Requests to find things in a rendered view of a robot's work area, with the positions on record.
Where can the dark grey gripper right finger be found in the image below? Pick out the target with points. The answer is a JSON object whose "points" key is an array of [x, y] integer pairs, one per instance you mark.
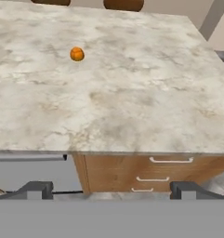
{"points": [[181, 187]]}

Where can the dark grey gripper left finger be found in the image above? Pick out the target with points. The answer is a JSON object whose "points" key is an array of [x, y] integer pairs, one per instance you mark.
{"points": [[39, 187]]}

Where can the grey dishwasher door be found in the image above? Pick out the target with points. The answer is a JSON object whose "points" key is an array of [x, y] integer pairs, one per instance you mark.
{"points": [[29, 173]]}

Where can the wooden drawer front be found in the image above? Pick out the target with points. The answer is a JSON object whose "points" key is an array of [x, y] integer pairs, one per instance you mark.
{"points": [[116, 188], [116, 164], [116, 180]]}

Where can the orange fruit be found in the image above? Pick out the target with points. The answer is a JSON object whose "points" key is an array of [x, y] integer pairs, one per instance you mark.
{"points": [[76, 54]]}

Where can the brown wooden stool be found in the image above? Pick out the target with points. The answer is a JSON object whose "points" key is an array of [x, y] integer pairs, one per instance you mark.
{"points": [[124, 4], [51, 2]]}

